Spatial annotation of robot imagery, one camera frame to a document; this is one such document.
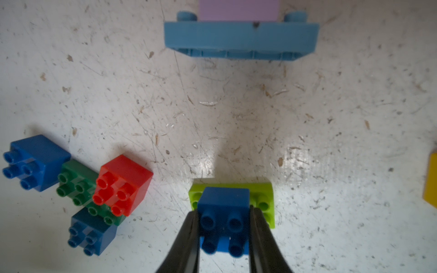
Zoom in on red lego brick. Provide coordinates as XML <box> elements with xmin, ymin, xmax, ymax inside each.
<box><xmin>92</xmin><ymin>155</ymin><xmax>154</xmax><ymax>217</ymax></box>

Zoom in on yellow lego brick upper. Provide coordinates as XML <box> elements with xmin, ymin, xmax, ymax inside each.
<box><xmin>423</xmin><ymin>151</ymin><xmax>437</xmax><ymax>208</ymax></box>

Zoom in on purple lego brick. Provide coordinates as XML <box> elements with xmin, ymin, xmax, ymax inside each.
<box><xmin>198</xmin><ymin>0</ymin><xmax>280</xmax><ymax>22</ymax></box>

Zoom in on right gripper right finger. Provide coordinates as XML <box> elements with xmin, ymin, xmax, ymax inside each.
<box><xmin>249</xmin><ymin>205</ymin><xmax>293</xmax><ymax>273</ymax></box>

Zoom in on light blue lego brick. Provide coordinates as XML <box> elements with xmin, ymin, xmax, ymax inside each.
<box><xmin>164</xmin><ymin>11</ymin><xmax>320</xmax><ymax>61</ymax></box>

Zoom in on dark green lego brick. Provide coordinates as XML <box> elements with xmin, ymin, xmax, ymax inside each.
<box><xmin>56</xmin><ymin>159</ymin><xmax>126</xmax><ymax>226</ymax></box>

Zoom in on lime green lego brick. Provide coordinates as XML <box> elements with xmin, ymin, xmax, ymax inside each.
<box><xmin>188</xmin><ymin>182</ymin><xmax>275</xmax><ymax>229</ymax></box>

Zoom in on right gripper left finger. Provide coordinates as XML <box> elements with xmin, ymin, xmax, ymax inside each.
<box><xmin>156</xmin><ymin>209</ymin><xmax>200</xmax><ymax>273</ymax></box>

